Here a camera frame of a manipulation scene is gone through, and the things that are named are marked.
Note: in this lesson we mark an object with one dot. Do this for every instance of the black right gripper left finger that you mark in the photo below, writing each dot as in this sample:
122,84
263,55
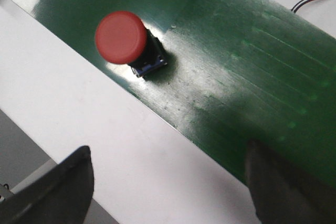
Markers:
62,195

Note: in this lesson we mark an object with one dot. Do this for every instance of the red push button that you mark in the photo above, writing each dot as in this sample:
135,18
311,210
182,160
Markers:
121,38

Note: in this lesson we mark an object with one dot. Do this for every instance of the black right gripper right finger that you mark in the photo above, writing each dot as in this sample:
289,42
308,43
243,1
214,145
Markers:
282,192

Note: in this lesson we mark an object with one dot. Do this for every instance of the green conveyor belt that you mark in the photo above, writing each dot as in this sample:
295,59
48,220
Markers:
237,70

